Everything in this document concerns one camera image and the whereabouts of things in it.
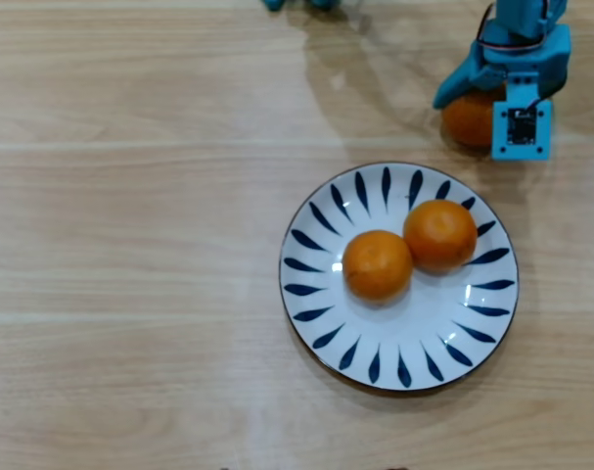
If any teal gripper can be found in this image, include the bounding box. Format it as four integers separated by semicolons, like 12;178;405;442
433;23;571;110

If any orange fruit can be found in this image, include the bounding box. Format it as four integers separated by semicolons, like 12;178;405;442
440;82;503;150
343;228;415;305
402;198;479;273

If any white plate blue leaf pattern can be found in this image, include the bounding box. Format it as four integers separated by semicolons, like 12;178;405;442
278;162;521;393

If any red white servo cable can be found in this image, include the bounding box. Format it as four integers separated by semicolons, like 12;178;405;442
477;4;550;53

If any black camera cable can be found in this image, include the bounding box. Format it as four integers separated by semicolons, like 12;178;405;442
525;92;555;117

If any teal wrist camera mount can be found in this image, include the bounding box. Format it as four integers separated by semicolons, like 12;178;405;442
490;70;555;162

